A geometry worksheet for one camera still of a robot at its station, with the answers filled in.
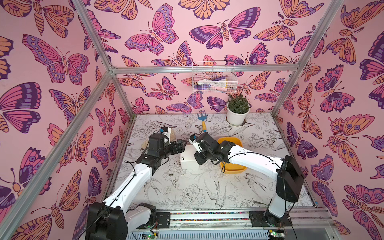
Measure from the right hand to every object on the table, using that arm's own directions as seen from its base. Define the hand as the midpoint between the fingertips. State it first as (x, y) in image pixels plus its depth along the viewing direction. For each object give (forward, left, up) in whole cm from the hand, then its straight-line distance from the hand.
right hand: (196, 153), depth 83 cm
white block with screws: (-4, +4, -2) cm, 6 cm away
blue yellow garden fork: (+39, -4, -13) cm, 41 cm away
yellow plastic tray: (-3, -20, -12) cm, 23 cm away
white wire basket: (+45, -11, +20) cm, 50 cm away
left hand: (+4, +8, +5) cm, 10 cm away
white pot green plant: (+36, -29, +2) cm, 46 cm away
